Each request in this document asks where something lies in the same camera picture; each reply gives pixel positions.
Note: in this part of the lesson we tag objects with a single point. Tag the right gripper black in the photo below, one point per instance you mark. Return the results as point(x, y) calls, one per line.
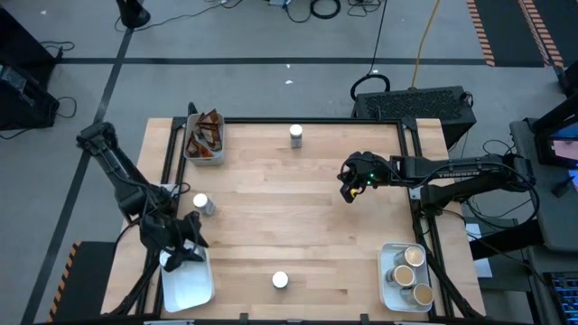
point(366, 171)

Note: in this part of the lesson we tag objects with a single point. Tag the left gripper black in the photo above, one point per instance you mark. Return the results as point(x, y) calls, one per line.
point(167, 232)

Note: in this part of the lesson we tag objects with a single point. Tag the tan-lidded glass spice jar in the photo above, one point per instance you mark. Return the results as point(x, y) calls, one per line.
point(423, 293)
point(402, 275)
point(414, 256)

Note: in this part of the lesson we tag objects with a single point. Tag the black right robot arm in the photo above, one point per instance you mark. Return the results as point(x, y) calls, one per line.
point(451, 169)

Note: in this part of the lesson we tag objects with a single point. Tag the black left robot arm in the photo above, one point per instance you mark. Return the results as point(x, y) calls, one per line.
point(122, 176)

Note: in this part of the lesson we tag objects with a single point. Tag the white plastic bin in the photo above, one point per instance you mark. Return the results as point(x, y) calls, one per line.
point(203, 161)
point(393, 298)
point(189, 289)

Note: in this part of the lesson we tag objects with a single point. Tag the black mat orange hazard stripes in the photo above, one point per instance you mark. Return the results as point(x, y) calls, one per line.
point(90, 280)
point(506, 31)

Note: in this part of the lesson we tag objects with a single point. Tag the black computer case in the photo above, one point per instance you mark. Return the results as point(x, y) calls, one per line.
point(415, 106)

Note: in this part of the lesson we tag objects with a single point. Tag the black desk beam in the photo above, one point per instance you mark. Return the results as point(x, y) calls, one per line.
point(506, 239)

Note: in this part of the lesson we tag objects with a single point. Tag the grey desk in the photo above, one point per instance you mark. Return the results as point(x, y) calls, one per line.
point(542, 203)

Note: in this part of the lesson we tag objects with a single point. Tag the small black desk device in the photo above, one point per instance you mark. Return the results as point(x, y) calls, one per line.
point(563, 187)

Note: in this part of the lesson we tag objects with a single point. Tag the black computer monitor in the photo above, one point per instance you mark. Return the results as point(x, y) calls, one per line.
point(562, 149)

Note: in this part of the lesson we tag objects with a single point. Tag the black equipment case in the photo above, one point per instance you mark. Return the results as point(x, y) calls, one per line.
point(22, 104)

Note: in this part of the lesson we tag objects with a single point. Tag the backlit black keyboard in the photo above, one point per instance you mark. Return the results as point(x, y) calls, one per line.
point(564, 293)

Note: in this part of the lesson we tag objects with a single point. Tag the black stand base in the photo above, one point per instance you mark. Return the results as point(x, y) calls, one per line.
point(133, 13)

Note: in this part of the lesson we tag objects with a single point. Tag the black stand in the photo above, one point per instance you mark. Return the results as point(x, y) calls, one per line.
point(570, 77)

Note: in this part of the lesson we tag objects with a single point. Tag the black cabinet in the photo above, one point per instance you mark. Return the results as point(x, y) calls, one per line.
point(18, 40)

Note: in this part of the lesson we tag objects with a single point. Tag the black aluminium table frame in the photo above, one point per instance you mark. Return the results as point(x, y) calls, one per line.
point(253, 120)

